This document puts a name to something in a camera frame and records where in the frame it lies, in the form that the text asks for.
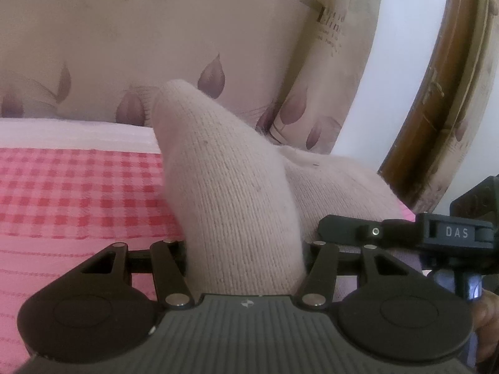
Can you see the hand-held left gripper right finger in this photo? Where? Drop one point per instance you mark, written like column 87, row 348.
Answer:
column 320, row 274

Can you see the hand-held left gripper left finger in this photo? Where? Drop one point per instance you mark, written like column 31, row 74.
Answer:
column 172, row 274

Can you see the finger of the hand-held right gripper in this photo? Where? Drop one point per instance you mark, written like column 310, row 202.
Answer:
column 351, row 229

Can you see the cream knit sweater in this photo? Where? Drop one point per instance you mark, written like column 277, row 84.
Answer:
column 234, row 187

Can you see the person's right hand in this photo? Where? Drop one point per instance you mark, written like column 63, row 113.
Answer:
column 487, row 327

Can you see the pink checked blanket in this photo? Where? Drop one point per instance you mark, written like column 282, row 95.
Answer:
column 70, row 202

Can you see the beige leaf print cloth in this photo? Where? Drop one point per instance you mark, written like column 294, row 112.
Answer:
column 136, row 35

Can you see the wooden bed frame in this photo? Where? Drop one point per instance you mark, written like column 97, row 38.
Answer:
column 436, row 124

